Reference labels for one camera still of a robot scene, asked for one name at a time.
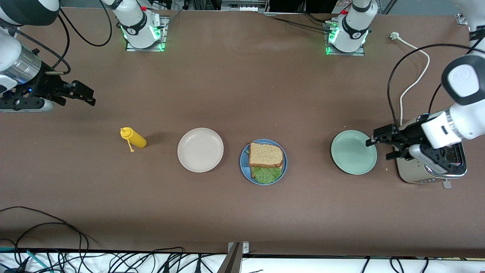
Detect white toaster power cord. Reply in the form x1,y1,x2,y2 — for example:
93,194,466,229
390,32,431,126

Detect teal cable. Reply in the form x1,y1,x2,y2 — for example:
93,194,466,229
0,246,50,272

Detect blue round plate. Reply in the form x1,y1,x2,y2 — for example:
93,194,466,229
240,139,288,186

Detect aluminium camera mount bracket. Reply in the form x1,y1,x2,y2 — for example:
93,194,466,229
217,241,250,273

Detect long black cable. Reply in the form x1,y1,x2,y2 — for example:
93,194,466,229
0,206,90,266

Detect black base power cable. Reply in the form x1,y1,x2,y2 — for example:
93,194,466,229
265,11,336,33

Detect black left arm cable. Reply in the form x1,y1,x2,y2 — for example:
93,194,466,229
427,83,444,115
387,43,472,129

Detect light green round plate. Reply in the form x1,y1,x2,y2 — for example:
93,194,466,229
331,130,378,175

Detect grey metal box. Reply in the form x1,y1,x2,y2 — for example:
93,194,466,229
221,0,264,12

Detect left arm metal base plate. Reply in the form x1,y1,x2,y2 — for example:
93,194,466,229
324,21,366,56

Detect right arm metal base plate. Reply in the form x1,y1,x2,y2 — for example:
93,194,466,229
126,16,168,52

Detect yellow mustard squeeze bottle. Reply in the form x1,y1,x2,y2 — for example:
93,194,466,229
120,127,147,153

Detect beige round plate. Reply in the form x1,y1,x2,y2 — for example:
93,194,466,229
177,128,224,173

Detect green lettuce leaf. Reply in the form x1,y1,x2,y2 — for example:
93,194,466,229
250,166,283,185

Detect brown bread slice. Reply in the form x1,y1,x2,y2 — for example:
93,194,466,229
249,162,284,170
249,142,284,167

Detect beige chrome two-slot toaster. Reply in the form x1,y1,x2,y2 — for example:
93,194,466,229
395,116,468,189

